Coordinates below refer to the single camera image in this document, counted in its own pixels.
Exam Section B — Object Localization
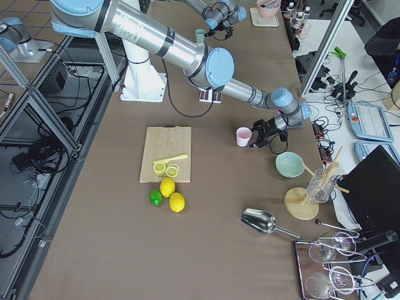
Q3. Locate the yellow plastic knife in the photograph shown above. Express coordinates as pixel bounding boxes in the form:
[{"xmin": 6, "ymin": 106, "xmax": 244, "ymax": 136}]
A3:
[{"xmin": 152, "ymin": 154, "xmax": 188, "ymax": 164}]

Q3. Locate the blue teach pendant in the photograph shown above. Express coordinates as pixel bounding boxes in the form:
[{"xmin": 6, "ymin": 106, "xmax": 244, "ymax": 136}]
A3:
[
  {"xmin": 354, "ymin": 141, "xmax": 399, "ymax": 163},
  {"xmin": 347, "ymin": 102, "xmax": 394, "ymax": 143}
]

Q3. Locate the pink bowl with cubes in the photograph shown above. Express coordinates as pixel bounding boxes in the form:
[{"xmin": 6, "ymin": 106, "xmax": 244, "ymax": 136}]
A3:
[{"xmin": 256, "ymin": 0, "xmax": 281, "ymax": 18}]

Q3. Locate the mint green bowl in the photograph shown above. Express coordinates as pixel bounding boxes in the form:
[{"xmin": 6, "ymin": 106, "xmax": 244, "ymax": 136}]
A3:
[{"xmin": 275, "ymin": 151, "xmax": 304, "ymax": 178}]

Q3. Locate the round wooden stand base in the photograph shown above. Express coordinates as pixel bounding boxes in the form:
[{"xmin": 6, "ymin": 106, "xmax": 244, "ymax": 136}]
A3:
[{"xmin": 284, "ymin": 187, "xmax": 319, "ymax": 221}]

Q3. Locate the pink cup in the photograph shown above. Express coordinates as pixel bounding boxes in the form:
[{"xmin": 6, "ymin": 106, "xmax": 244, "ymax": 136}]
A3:
[{"xmin": 236, "ymin": 127, "xmax": 252, "ymax": 147}]

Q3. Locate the yellow lemon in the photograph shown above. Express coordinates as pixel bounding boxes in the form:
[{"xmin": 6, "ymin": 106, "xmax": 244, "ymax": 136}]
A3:
[
  {"xmin": 169, "ymin": 192, "xmax": 186, "ymax": 213},
  {"xmin": 160, "ymin": 177, "xmax": 176, "ymax": 198}
]

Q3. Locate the steel scoop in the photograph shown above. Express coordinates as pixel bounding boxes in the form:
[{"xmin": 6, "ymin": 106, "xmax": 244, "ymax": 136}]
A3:
[{"xmin": 241, "ymin": 208, "xmax": 300, "ymax": 239}]

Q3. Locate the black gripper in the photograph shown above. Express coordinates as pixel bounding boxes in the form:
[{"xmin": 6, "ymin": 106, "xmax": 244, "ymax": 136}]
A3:
[
  {"xmin": 249, "ymin": 118, "xmax": 278, "ymax": 148},
  {"xmin": 206, "ymin": 25, "xmax": 234, "ymax": 39}
]

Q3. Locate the seated person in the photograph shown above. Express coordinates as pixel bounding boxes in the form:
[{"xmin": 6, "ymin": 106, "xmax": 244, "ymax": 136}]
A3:
[{"xmin": 364, "ymin": 17, "xmax": 399, "ymax": 88}]

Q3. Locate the green cup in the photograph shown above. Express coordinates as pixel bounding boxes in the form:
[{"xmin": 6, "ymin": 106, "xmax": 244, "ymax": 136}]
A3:
[{"xmin": 194, "ymin": 28, "xmax": 206, "ymax": 43}]

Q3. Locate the white wire cup holder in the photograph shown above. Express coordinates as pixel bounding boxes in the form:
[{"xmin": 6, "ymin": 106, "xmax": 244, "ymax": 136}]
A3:
[{"xmin": 199, "ymin": 89, "xmax": 222, "ymax": 104}]

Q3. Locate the glass mug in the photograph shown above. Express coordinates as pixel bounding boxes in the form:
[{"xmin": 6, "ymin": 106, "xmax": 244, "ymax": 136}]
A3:
[{"xmin": 306, "ymin": 169, "xmax": 337, "ymax": 203}]

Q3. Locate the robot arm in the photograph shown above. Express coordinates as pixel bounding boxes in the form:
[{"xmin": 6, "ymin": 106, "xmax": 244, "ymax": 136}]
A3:
[
  {"xmin": 51, "ymin": 1, "xmax": 311, "ymax": 148},
  {"xmin": 184, "ymin": 0, "xmax": 247, "ymax": 41}
]

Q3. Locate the wooden cutting board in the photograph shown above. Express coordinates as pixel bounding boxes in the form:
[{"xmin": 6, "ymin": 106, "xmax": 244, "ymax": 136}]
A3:
[{"xmin": 139, "ymin": 126, "xmax": 192, "ymax": 183}]

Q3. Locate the cream plastic tray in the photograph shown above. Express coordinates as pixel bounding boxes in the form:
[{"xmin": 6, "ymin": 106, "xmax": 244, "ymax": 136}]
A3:
[{"xmin": 250, "ymin": 7, "xmax": 279, "ymax": 28}]

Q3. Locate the green handled reach grabber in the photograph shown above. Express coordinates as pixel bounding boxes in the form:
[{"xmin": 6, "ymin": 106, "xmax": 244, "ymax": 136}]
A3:
[{"xmin": 331, "ymin": 46, "xmax": 348, "ymax": 108}]

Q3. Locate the green lime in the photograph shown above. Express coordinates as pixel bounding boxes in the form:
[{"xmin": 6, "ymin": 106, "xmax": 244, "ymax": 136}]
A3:
[{"xmin": 149, "ymin": 189, "xmax": 163, "ymax": 207}]

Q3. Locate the black monitor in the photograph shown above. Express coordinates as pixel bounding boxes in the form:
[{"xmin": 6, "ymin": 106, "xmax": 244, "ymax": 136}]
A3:
[{"xmin": 338, "ymin": 146, "xmax": 399, "ymax": 233}]

